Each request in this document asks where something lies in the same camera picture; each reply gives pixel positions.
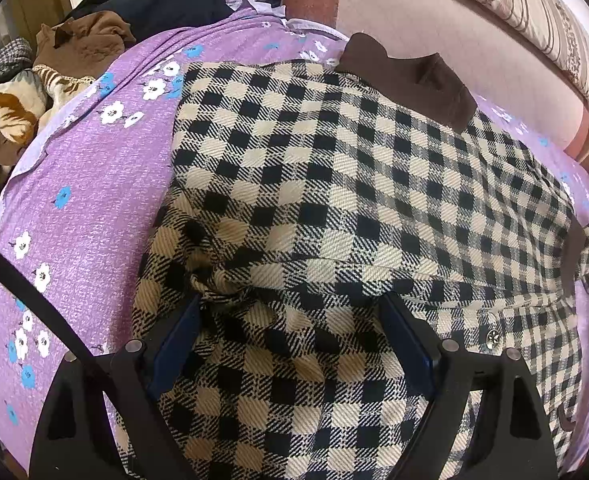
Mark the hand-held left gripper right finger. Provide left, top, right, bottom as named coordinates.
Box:
left=379, top=291, right=558, bottom=480

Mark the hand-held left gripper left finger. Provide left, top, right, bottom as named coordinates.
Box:
left=29, top=295, right=203, bottom=480

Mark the beige black plaid jacket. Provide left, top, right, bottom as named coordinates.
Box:
left=114, top=32, right=589, bottom=480

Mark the purple floral bed sheet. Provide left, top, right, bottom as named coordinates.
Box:
left=0, top=7, right=589, bottom=480

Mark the tan brown patterned blanket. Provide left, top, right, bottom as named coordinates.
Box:
left=0, top=62, right=95, bottom=233

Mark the brown garment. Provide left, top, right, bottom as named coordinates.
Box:
left=37, top=10, right=138, bottom=68

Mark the grey houndstooth cloth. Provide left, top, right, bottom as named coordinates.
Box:
left=0, top=37, right=35, bottom=91

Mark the striped floral beige pillow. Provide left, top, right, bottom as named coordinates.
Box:
left=405, top=0, right=589, bottom=111

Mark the wooden cabinet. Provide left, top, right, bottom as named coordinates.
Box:
left=2, top=0, right=70, bottom=46

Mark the thin black cable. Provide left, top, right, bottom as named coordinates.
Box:
left=0, top=235, right=102, bottom=378

